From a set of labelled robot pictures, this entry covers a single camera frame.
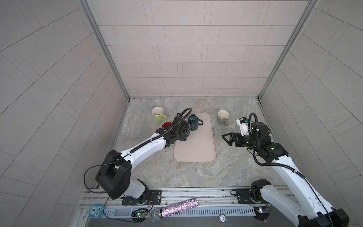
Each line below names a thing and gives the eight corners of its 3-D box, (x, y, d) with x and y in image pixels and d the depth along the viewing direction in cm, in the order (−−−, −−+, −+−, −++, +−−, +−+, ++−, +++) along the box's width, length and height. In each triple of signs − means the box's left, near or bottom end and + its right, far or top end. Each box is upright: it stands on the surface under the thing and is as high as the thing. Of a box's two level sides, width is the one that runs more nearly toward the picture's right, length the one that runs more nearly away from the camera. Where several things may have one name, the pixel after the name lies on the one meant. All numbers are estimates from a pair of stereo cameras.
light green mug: (153, 123, 102) (150, 115, 95) (155, 114, 107) (152, 106, 100) (165, 123, 102) (164, 115, 95) (167, 114, 107) (165, 106, 100)
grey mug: (215, 126, 101) (217, 118, 94) (217, 116, 106) (219, 109, 99) (226, 128, 99) (229, 121, 93) (226, 118, 105) (229, 111, 98)
